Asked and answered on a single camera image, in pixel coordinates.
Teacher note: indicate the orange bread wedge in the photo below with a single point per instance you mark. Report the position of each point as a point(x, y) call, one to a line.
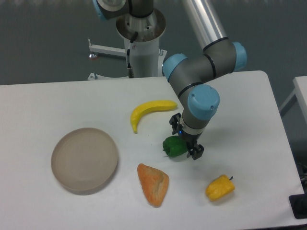
point(154, 183)

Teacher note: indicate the yellow bell pepper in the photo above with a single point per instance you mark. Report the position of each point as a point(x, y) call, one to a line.
point(219, 188)

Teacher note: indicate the green bell pepper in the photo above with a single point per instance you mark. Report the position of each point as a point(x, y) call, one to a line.
point(174, 146)

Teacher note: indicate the black box at edge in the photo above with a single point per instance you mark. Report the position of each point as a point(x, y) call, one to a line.
point(299, 205)

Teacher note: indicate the white side table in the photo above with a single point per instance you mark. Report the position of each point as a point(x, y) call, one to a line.
point(298, 94)

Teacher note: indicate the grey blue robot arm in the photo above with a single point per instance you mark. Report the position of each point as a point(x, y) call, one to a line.
point(189, 77)

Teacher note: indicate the yellow banana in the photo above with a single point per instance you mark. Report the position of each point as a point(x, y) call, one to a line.
point(149, 107)

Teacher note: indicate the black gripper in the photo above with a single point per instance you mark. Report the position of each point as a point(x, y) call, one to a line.
point(195, 150)

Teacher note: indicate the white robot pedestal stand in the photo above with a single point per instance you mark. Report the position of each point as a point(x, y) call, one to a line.
point(141, 36)

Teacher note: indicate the beige round plate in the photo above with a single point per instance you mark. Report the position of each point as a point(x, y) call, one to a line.
point(84, 160)

